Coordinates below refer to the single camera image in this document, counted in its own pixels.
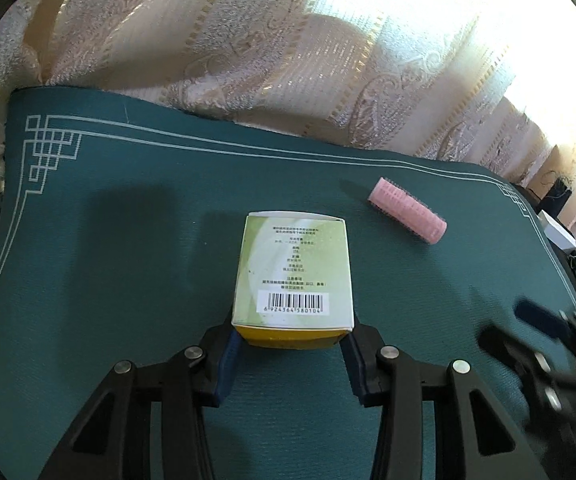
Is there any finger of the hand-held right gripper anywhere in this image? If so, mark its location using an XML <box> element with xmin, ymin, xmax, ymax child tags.
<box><xmin>478</xmin><ymin>325</ymin><xmax>559</xmax><ymax>411</ymax></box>
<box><xmin>514</xmin><ymin>300</ymin><xmax>574</xmax><ymax>343</ymax></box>

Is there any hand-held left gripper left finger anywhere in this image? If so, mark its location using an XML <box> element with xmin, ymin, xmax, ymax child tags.
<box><xmin>38</xmin><ymin>327</ymin><xmax>243</xmax><ymax>480</ymax></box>

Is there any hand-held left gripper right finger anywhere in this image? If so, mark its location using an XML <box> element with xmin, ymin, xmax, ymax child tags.
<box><xmin>339</xmin><ymin>327</ymin><xmax>551</xmax><ymax>480</ymax></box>

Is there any white green ointment box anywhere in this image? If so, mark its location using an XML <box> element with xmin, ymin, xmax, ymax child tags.
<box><xmin>231</xmin><ymin>211</ymin><xmax>356</xmax><ymax>351</ymax></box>

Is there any pink hair roller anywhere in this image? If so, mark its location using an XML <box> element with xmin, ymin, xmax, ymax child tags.
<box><xmin>367</xmin><ymin>176</ymin><xmax>448</xmax><ymax>246</ymax></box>

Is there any green desk mat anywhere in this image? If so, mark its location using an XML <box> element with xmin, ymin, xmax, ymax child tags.
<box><xmin>0</xmin><ymin>87</ymin><xmax>576</xmax><ymax>480</ymax></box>

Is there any beige patterned curtain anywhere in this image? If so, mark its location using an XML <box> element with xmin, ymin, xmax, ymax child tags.
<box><xmin>0</xmin><ymin>0</ymin><xmax>576</xmax><ymax>196</ymax></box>

